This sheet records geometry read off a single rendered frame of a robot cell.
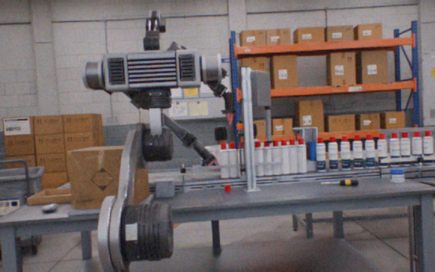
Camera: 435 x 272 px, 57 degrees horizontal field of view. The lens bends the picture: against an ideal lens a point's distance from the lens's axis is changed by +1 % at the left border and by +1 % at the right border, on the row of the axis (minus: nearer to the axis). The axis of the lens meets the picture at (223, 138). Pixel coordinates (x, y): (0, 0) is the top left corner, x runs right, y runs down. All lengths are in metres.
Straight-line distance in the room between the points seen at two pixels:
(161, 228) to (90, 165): 0.77
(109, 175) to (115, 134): 5.04
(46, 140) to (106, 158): 3.78
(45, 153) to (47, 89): 1.81
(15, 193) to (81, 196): 2.33
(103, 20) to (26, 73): 1.55
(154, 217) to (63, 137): 4.39
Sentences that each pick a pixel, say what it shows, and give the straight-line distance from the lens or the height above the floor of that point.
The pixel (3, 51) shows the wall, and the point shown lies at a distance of 7.60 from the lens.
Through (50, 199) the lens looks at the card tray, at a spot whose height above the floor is 0.85.
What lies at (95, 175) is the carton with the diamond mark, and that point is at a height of 1.00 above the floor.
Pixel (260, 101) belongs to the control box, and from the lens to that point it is 2.16.
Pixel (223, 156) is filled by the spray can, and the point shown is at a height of 1.01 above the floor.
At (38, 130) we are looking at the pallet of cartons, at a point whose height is 1.20.
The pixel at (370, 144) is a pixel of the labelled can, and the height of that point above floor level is 1.02.
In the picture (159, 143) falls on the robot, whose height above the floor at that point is 1.14.
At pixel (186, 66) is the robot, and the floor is 1.46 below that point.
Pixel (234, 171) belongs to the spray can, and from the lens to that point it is 2.30.
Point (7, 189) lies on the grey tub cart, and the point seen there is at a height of 0.68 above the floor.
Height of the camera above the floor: 1.23
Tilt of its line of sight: 3 degrees down
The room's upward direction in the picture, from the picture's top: 3 degrees counter-clockwise
